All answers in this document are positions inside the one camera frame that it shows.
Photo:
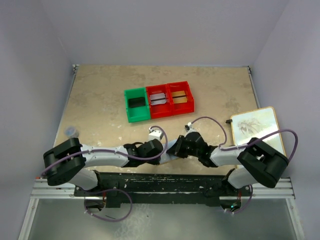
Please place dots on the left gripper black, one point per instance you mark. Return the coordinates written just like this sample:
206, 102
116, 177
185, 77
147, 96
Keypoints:
158, 152

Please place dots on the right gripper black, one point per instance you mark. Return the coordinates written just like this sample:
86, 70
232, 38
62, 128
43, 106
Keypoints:
182, 145

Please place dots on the green plastic bin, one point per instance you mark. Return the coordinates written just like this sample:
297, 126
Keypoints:
136, 114

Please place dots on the red bin with silver card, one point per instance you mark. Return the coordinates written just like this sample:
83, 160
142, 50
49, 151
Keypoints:
159, 111

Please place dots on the red bin with gold card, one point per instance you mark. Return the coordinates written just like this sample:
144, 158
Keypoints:
185, 108

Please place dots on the silver card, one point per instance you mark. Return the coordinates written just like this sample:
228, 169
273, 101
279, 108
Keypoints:
158, 99

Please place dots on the gold card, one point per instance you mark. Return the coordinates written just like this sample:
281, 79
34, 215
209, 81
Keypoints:
179, 97

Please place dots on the white board with wooden frame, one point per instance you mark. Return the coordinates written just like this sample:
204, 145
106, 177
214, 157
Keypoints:
252, 124

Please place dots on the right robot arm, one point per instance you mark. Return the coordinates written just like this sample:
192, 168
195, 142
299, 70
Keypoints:
260, 162

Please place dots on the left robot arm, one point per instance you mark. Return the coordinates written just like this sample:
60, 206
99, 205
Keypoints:
68, 162

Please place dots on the black card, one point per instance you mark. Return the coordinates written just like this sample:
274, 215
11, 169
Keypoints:
136, 102

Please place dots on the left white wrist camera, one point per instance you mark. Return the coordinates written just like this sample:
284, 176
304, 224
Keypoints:
156, 133

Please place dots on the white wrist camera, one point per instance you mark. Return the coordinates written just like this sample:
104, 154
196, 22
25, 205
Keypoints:
189, 128
156, 133

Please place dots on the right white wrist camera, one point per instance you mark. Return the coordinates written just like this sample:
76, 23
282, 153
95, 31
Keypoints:
189, 128

